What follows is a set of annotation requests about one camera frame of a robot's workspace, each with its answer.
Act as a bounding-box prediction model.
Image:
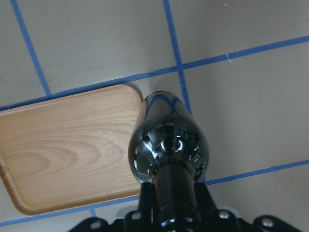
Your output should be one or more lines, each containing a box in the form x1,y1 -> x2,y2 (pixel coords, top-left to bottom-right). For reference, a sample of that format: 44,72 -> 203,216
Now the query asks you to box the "wooden tray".
0,85 -> 141,216

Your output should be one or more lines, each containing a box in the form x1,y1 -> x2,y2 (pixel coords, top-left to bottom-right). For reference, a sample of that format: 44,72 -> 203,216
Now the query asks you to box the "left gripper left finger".
138,182 -> 155,217

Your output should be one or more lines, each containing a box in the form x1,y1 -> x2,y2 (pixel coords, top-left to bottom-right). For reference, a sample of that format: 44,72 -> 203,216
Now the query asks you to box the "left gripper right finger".
194,182 -> 217,213

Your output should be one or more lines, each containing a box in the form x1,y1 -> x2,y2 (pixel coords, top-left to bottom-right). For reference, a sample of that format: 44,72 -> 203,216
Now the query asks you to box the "dark wine bottle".
128,91 -> 209,232

